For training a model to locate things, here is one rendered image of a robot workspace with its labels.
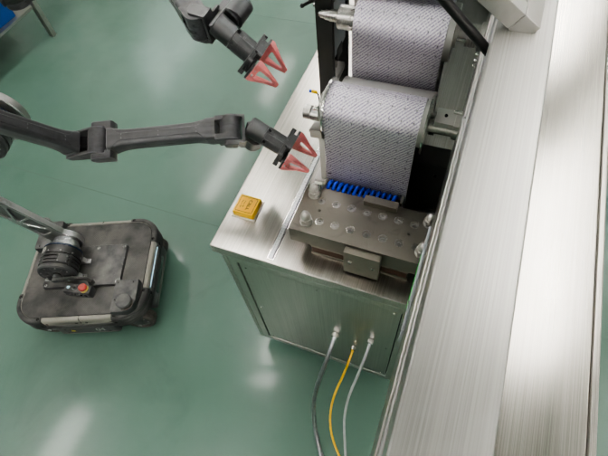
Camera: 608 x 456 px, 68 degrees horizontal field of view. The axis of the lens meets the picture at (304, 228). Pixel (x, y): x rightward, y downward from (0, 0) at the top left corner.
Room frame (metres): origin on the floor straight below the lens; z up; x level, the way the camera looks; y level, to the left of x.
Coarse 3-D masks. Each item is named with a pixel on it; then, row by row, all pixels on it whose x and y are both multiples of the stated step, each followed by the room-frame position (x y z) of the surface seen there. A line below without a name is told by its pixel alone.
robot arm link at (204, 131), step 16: (112, 128) 0.96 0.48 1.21; (128, 128) 0.95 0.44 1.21; (144, 128) 0.94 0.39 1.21; (160, 128) 0.93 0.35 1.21; (176, 128) 0.92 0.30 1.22; (192, 128) 0.91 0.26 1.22; (208, 128) 0.90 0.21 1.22; (224, 128) 0.89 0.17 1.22; (240, 128) 0.90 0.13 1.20; (112, 144) 0.92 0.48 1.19; (128, 144) 0.92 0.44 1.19; (144, 144) 0.91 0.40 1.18; (160, 144) 0.91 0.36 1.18; (176, 144) 0.91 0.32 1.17; (96, 160) 0.91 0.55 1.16; (112, 160) 0.91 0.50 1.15
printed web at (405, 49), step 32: (384, 0) 1.06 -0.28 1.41; (416, 0) 1.03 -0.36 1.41; (352, 32) 1.04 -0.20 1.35; (384, 32) 1.00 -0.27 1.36; (416, 32) 0.97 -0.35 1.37; (352, 64) 1.04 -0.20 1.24; (384, 64) 1.00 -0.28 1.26; (416, 64) 0.95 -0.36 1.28; (352, 96) 0.84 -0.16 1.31; (384, 96) 0.82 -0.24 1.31; (416, 96) 0.81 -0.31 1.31; (352, 128) 0.79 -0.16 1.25; (384, 128) 0.76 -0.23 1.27; (416, 128) 0.73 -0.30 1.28
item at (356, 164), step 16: (336, 144) 0.81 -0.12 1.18; (352, 144) 0.79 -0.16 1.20; (336, 160) 0.81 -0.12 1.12; (352, 160) 0.79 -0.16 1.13; (368, 160) 0.77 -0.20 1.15; (384, 160) 0.75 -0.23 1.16; (400, 160) 0.73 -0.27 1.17; (336, 176) 0.81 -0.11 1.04; (352, 176) 0.79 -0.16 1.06; (368, 176) 0.77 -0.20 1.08; (384, 176) 0.75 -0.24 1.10; (400, 176) 0.73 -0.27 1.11; (384, 192) 0.75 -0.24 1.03; (400, 192) 0.72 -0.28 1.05
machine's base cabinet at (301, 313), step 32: (224, 256) 0.72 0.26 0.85; (256, 288) 0.69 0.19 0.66; (288, 288) 0.63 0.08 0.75; (320, 288) 0.57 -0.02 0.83; (256, 320) 0.72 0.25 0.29; (288, 320) 0.65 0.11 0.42; (320, 320) 0.58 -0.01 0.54; (352, 320) 0.53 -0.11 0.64; (384, 320) 0.48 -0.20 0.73; (320, 352) 0.59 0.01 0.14; (384, 352) 0.47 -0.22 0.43
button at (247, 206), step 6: (240, 198) 0.88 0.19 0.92; (246, 198) 0.88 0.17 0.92; (252, 198) 0.87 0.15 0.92; (258, 198) 0.87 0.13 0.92; (240, 204) 0.85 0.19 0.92; (246, 204) 0.85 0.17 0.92; (252, 204) 0.85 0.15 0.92; (258, 204) 0.85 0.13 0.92; (234, 210) 0.84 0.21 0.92; (240, 210) 0.83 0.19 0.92; (246, 210) 0.83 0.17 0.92; (252, 210) 0.83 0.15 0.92; (246, 216) 0.81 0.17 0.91; (252, 216) 0.81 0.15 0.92
